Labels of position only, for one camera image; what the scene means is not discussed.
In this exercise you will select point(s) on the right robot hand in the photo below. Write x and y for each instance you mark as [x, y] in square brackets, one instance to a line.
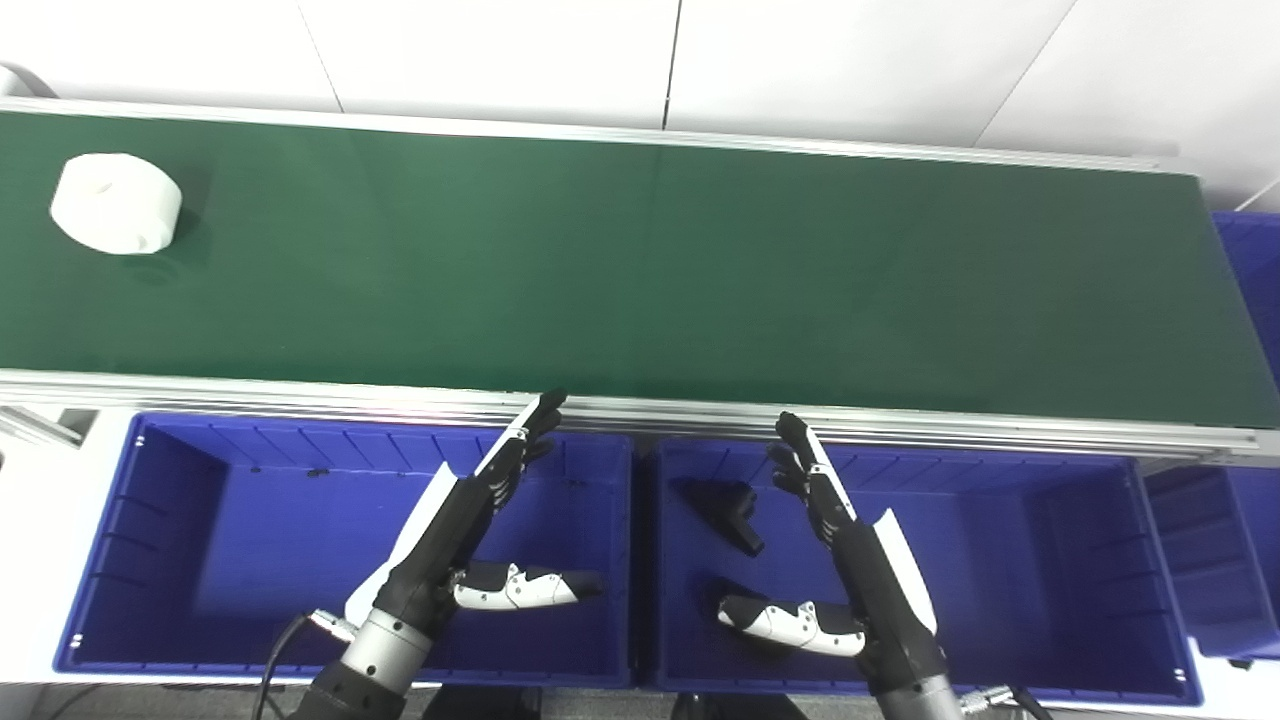
[865, 575]

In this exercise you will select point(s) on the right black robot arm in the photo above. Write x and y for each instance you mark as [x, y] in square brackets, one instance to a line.
[920, 700]

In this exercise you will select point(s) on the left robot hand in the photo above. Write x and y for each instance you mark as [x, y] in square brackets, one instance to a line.
[455, 525]

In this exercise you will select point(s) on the large blue plastic bin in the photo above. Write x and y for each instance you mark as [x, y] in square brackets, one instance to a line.
[1010, 570]
[270, 540]

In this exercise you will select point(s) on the green conveyor belt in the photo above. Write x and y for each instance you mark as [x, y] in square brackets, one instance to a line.
[640, 270]
[700, 412]

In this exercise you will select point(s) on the aluminium support bracket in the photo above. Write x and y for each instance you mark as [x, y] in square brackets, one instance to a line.
[45, 422]

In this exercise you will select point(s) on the white cylindrical part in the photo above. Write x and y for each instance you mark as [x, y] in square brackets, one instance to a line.
[115, 203]

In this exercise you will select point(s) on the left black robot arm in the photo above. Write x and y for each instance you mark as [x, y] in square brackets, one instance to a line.
[375, 660]

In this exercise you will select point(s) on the black angled part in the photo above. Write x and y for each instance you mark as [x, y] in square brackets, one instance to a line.
[728, 508]

